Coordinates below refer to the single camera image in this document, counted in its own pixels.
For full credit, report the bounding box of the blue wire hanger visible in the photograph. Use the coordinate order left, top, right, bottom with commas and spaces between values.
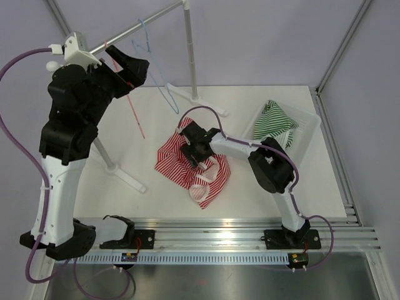
131, 18, 180, 115

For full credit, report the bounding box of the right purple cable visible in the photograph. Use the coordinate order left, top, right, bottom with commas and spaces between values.
176, 106, 337, 271

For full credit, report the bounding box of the green striped tank top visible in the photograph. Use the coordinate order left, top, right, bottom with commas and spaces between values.
253, 100, 299, 150

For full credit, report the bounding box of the left aluminium frame post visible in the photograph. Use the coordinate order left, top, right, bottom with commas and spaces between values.
43, 0, 103, 98

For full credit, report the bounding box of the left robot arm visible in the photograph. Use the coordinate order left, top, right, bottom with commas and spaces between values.
19, 46, 149, 261

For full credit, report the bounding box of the right aluminium frame post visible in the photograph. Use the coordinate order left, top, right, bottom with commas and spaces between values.
315, 0, 374, 96

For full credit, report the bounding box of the red striped tank top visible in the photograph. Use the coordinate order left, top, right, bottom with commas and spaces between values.
154, 131, 231, 209

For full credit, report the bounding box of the white slotted cable duct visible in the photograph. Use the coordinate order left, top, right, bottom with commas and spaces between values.
77, 252, 289, 265

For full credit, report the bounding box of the white metal clothes rack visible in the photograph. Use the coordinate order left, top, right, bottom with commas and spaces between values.
88, 1, 208, 194

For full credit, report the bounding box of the aluminium mounting rail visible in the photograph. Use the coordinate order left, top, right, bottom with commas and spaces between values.
42, 217, 382, 253

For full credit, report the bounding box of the white plastic basket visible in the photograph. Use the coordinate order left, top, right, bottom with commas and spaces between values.
241, 101, 321, 166

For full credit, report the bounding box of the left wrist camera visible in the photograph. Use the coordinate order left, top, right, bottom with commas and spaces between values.
47, 31, 102, 70

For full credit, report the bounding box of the aluminium frame post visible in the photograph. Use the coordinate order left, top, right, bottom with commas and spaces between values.
43, 0, 103, 98
315, 0, 374, 96

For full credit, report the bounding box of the pink wire hanger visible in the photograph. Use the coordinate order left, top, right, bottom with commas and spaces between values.
104, 41, 146, 139

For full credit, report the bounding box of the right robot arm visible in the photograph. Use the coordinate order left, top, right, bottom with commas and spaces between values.
178, 121, 321, 251

